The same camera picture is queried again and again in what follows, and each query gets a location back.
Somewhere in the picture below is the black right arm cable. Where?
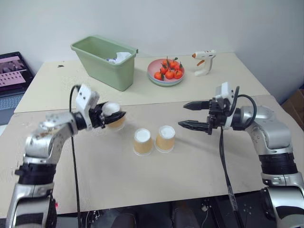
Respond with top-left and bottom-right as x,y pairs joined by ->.
219,85 -> 258,228

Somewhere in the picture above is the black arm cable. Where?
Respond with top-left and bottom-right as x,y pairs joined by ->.
68,85 -> 84,228
219,85 -> 258,228

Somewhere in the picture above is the pink plate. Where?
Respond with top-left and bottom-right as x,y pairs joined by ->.
147,59 -> 186,83

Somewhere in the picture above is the tan paper cup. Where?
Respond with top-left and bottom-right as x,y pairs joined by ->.
133,128 -> 153,157
154,125 -> 176,153
102,101 -> 127,132

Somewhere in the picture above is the grey laptop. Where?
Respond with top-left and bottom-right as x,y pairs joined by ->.
0,51 -> 35,126

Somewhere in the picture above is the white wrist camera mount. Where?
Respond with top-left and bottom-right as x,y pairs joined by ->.
76,84 -> 100,131
212,82 -> 238,130

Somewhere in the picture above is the light green plate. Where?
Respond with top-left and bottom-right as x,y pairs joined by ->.
148,75 -> 185,87

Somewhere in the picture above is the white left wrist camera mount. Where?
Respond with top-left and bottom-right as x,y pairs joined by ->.
76,84 -> 100,131

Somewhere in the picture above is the green plastic bin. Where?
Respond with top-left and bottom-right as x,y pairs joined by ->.
70,35 -> 139,92

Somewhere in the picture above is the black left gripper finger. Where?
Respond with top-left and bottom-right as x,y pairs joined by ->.
104,111 -> 128,125

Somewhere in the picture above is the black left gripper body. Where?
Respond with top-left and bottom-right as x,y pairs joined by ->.
89,102 -> 107,130

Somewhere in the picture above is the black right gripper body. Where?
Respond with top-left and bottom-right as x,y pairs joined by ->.
206,97 -> 234,136

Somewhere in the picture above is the brown cardboard box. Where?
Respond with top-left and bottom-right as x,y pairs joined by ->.
281,88 -> 304,124

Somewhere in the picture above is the crumpled white paper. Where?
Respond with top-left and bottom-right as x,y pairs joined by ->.
105,52 -> 133,65

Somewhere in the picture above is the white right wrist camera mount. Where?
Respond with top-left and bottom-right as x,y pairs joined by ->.
212,82 -> 238,130

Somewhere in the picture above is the dark rounded shape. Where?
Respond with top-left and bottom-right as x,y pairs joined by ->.
171,201 -> 199,228
104,209 -> 136,228

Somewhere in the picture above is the black perforated panel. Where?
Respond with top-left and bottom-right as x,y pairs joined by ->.
210,192 -> 270,228

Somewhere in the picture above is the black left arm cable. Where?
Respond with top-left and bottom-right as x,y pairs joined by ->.
68,85 -> 84,228

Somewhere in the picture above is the white hot glue gun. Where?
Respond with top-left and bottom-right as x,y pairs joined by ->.
191,49 -> 217,77

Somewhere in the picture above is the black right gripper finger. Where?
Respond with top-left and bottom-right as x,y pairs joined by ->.
178,120 -> 212,135
183,100 -> 211,111

